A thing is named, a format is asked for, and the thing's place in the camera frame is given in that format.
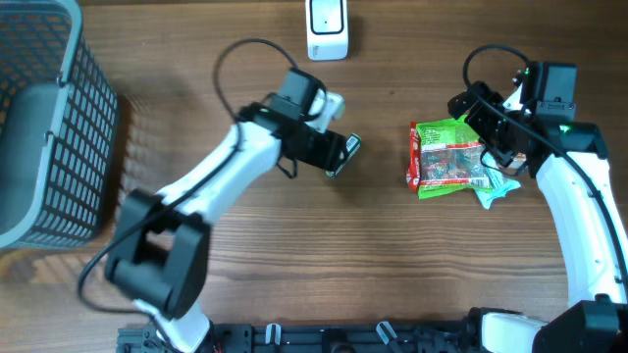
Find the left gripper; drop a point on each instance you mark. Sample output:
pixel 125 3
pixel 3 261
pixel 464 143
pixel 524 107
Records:
pixel 329 156

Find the green snack bag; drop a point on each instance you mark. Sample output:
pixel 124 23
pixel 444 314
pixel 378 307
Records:
pixel 449 159

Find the red snack packet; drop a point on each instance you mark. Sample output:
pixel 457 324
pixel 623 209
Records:
pixel 413 171

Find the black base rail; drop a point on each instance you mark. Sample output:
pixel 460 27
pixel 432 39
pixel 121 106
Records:
pixel 448 336

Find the grey plastic shopping basket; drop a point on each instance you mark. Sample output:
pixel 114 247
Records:
pixel 59 121

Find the small green box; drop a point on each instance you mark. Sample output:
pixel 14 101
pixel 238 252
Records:
pixel 352 145

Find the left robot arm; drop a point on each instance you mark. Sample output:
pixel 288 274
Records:
pixel 160 251

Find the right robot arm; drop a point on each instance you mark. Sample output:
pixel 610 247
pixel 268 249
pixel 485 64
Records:
pixel 596 325

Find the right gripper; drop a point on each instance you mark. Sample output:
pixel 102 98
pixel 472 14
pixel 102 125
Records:
pixel 476 122

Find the teal wet wipes packet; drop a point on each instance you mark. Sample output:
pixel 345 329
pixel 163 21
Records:
pixel 492 186

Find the white barcode scanner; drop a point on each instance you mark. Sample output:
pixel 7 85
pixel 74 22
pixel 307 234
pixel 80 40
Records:
pixel 326 29

